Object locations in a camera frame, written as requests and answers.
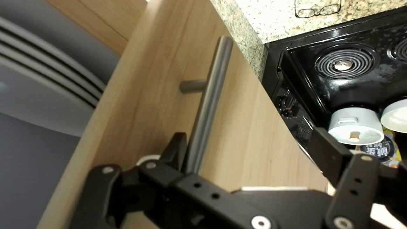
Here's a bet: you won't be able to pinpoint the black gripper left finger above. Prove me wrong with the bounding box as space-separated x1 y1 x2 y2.
72 131 278 229

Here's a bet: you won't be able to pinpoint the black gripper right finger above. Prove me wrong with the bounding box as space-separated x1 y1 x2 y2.
311 126 407 229

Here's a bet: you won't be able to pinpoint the brushed metal bar handle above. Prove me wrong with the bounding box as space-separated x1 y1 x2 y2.
179 34 236 175

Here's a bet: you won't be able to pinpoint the light wood cabinet door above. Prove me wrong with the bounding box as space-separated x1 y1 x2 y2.
37 0 336 229

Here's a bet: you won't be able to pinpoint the white round canister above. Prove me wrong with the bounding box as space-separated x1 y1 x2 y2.
329 105 387 146
380 98 407 135

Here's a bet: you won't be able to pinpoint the blue-labelled container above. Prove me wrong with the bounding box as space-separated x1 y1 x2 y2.
360 135 402 164

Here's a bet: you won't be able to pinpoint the black electric stove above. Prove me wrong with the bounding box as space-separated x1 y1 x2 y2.
261 5 407 170

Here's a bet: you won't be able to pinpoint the black coil burner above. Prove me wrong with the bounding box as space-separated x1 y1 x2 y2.
313 46 380 80
386 37 407 62

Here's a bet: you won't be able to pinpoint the thin-framed eyeglasses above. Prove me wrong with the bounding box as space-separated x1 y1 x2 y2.
293 0 344 19

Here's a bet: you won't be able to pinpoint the stack of flat plates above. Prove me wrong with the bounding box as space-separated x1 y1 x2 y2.
0 14 107 109

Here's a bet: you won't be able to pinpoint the wooden wall cabinet carcass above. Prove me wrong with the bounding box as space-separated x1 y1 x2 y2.
45 0 148 56

